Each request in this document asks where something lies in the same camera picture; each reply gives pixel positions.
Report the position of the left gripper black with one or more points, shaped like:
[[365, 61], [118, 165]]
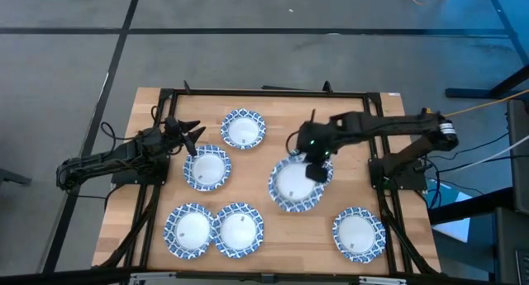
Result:
[[174, 132]]

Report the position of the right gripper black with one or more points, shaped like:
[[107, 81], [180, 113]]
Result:
[[316, 140]]

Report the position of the blue patterned paper bowl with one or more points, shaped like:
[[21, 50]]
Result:
[[190, 231], [331, 169], [357, 235], [289, 186], [239, 231], [208, 169], [243, 130]]

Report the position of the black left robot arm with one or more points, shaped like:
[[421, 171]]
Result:
[[103, 159]]

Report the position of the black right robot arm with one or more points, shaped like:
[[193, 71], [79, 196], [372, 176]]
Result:
[[392, 126]]

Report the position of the light blue sheet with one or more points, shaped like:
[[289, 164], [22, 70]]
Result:
[[454, 231]]

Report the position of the black floor beam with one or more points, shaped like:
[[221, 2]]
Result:
[[471, 206]]

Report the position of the grey furniture foot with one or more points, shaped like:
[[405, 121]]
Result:
[[12, 177]]

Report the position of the grey box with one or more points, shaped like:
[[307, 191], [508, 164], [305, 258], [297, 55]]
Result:
[[518, 128]]

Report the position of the dark cabinet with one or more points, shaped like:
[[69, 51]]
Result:
[[512, 248]]

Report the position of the black metal table frame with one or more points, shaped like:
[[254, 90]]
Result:
[[248, 93]]

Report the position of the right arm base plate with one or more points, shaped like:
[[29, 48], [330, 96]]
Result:
[[407, 179]]

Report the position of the silver frame bracket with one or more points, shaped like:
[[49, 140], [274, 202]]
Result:
[[382, 281], [153, 278]]

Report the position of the black desk frame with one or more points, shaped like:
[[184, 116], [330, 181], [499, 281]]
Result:
[[467, 93]]

